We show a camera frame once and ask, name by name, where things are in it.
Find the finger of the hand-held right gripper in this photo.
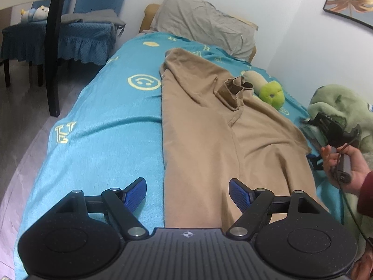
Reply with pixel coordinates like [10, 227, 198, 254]
[308, 153, 325, 171]

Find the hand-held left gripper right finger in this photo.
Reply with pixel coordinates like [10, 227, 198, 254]
[225, 178, 321, 240]

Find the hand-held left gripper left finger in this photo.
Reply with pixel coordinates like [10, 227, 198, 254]
[55, 177, 150, 240]

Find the tan long-sleeve shirt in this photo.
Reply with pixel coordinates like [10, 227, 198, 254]
[159, 48, 321, 228]

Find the person's right forearm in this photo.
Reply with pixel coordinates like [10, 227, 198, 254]
[357, 170, 373, 220]

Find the person's right hand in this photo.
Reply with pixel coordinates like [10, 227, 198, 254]
[321, 145, 373, 196]

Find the green dinosaur plush blanket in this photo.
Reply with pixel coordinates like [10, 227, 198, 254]
[300, 84, 373, 170]

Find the green round plush toy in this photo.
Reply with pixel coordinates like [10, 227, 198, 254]
[259, 81, 285, 110]

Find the blue printed blanket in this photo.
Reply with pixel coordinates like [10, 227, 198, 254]
[16, 31, 362, 279]

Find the beige cylinder plush toy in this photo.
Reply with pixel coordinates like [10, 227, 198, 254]
[242, 70, 268, 91]

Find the grey pillow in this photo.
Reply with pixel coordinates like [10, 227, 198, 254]
[149, 0, 259, 62]

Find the black table leg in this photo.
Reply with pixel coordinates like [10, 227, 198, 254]
[43, 0, 73, 118]

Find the chair with blue cover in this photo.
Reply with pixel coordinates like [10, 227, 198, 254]
[0, 0, 126, 87]

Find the tan pillow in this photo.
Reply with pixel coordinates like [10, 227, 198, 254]
[139, 3, 161, 34]

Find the grey cloth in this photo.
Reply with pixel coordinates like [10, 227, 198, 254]
[60, 9, 127, 27]

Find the small penguin plush toy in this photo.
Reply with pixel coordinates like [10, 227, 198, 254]
[20, 5, 49, 24]

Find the black cable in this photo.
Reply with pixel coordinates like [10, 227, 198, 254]
[332, 134, 373, 249]

